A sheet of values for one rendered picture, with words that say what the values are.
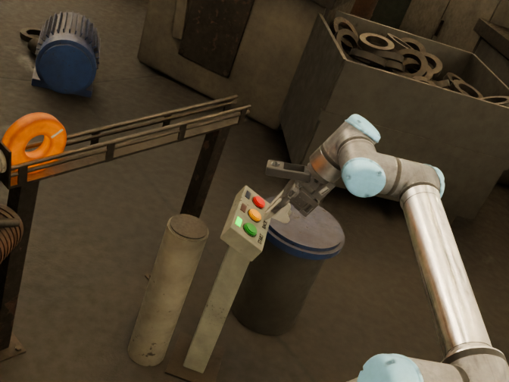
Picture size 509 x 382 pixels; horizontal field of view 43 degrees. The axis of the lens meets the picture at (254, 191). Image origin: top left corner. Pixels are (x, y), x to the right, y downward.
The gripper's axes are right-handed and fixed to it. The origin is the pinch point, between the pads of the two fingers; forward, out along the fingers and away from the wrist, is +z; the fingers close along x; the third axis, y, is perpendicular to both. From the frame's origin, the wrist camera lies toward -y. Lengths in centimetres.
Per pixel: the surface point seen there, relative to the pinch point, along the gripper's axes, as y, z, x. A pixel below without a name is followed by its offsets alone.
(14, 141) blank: -60, 14, -20
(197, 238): -8.9, 18.7, -0.8
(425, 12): 73, -21, 365
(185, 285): -1.6, 34.6, -0.2
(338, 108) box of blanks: 24, 7, 133
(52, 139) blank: -54, 13, -12
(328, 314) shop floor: 61, 48, 55
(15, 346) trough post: -29, 79, -14
